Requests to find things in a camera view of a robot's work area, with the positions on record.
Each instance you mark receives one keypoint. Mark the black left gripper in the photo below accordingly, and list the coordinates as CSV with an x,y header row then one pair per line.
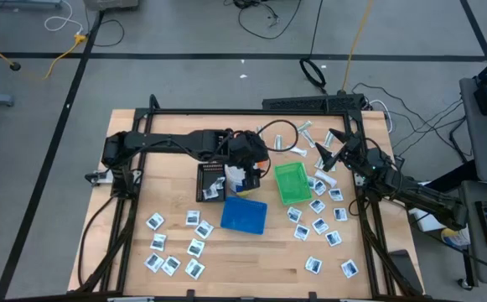
x,y
247,151

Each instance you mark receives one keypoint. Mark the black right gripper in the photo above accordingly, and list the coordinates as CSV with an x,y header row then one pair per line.
x,y
352,153

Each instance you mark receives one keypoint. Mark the blue yellow wipes canister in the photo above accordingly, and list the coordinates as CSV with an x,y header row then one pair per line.
x,y
235,180

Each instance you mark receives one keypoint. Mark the white green-striped bandage wrapper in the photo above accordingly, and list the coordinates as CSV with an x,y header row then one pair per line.
x,y
309,138
297,151
319,163
260,128
278,142
329,139
303,126
325,178

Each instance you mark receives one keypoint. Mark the blue plastic basket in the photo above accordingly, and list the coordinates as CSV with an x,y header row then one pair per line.
x,y
244,215

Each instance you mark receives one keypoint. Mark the green plastic basket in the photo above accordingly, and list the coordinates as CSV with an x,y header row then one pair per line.
x,y
292,183

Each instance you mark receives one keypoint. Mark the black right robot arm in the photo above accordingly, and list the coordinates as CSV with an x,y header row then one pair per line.
x,y
419,195

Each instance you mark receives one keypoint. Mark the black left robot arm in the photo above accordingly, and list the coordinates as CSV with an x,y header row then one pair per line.
x,y
163,140

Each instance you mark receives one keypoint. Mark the black plastic basket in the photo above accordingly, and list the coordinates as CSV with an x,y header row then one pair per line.
x,y
204,180

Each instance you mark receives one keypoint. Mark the black perforated long box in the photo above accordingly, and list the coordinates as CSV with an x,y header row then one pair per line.
x,y
310,102

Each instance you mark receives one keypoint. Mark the white box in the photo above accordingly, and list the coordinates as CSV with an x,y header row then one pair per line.
x,y
425,222

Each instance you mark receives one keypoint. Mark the black table clamp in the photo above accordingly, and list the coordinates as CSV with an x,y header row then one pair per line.
x,y
312,295
190,293

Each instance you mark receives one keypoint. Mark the black desk base bar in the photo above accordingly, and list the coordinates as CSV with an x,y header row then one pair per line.
x,y
457,174

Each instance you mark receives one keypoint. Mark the black flat foot plate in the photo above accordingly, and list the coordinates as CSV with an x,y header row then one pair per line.
x,y
402,268

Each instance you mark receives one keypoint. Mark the grey desk surface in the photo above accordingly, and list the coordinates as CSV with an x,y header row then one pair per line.
x,y
484,142
471,251

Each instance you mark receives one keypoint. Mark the white yellow canister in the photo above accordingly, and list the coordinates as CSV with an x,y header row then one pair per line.
x,y
454,238

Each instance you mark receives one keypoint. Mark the black caster wheel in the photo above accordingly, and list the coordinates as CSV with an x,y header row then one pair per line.
x,y
464,283

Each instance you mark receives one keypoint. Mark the grey floor box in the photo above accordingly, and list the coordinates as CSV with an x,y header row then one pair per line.
x,y
109,3

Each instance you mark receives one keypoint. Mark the black floor puck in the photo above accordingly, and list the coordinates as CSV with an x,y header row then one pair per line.
x,y
15,66

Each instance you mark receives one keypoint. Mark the grey metal mount bracket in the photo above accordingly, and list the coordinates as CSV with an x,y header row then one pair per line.
x,y
359,179
97,177

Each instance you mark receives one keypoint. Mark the grey blue floor rail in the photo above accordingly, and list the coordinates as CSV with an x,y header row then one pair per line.
x,y
21,3

